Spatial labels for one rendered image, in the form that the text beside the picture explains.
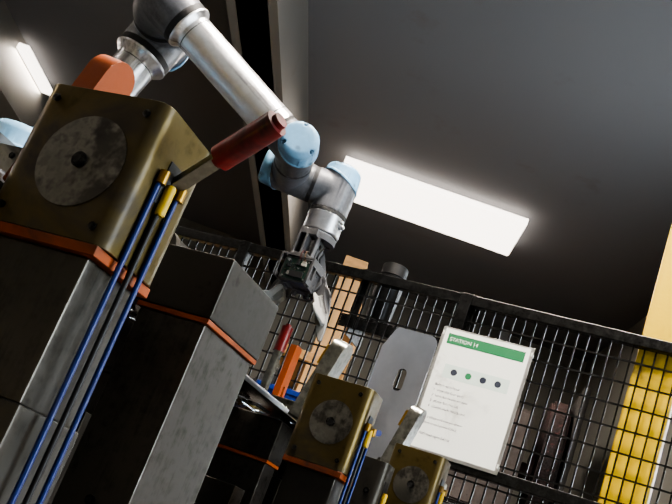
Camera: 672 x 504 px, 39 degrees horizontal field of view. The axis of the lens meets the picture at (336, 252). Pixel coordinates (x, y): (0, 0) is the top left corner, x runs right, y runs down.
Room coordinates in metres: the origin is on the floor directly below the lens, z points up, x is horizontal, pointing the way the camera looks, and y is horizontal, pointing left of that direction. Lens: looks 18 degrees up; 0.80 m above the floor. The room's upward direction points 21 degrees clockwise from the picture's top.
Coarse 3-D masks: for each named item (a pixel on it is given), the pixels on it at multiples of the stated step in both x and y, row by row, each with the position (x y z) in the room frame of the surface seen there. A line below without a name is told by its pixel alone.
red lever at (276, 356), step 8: (288, 328) 1.76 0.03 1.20; (280, 336) 1.77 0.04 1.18; (288, 336) 1.77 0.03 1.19; (280, 344) 1.76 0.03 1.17; (280, 352) 1.77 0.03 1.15; (272, 360) 1.77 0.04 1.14; (272, 368) 1.77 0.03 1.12; (264, 376) 1.77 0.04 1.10; (272, 376) 1.77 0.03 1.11; (264, 384) 1.77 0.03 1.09
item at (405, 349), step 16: (400, 336) 1.96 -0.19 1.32; (416, 336) 1.95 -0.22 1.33; (432, 336) 1.93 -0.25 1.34; (384, 352) 1.97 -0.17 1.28; (400, 352) 1.96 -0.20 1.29; (416, 352) 1.94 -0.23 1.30; (432, 352) 1.93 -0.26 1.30; (384, 368) 1.97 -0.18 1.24; (400, 368) 1.95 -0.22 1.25; (416, 368) 1.94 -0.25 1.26; (368, 384) 1.97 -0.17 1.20; (384, 384) 1.96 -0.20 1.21; (416, 384) 1.93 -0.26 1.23; (384, 400) 1.96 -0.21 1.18; (400, 400) 1.94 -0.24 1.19; (416, 400) 1.93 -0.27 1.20; (384, 416) 1.95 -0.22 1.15; (400, 416) 1.94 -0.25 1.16; (384, 432) 1.95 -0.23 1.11; (368, 448) 1.96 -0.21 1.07; (384, 448) 1.94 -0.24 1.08
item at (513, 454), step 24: (552, 408) 5.90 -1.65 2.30; (576, 408) 5.86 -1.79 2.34; (528, 432) 5.77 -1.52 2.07; (552, 432) 5.72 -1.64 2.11; (576, 432) 5.71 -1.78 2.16; (504, 456) 5.78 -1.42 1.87; (552, 456) 5.67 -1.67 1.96; (456, 480) 5.84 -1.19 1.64; (480, 480) 5.81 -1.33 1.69; (528, 480) 6.07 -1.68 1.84; (552, 480) 5.68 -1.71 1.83
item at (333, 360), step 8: (328, 344) 1.28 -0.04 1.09; (336, 344) 1.27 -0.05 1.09; (344, 344) 1.27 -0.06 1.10; (328, 352) 1.27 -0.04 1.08; (336, 352) 1.27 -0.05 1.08; (344, 352) 1.27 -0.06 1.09; (352, 352) 1.29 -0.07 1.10; (320, 360) 1.28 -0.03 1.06; (328, 360) 1.27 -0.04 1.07; (336, 360) 1.27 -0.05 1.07; (344, 360) 1.29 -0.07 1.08; (320, 368) 1.27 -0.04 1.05; (328, 368) 1.27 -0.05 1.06; (336, 368) 1.28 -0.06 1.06; (312, 376) 1.28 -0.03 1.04; (336, 376) 1.29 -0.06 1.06; (304, 392) 1.28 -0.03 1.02; (296, 400) 1.28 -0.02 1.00; (304, 400) 1.28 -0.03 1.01; (296, 408) 1.28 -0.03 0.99; (296, 416) 1.28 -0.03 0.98
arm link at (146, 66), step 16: (128, 32) 1.69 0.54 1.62; (128, 48) 1.69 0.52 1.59; (144, 48) 1.68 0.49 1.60; (160, 48) 1.69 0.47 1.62; (176, 48) 1.71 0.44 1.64; (128, 64) 1.70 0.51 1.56; (144, 64) 1.70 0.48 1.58; (160, 64) 1.71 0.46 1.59; (176, 64) 1.78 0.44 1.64; (144, 80) 1.72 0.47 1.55
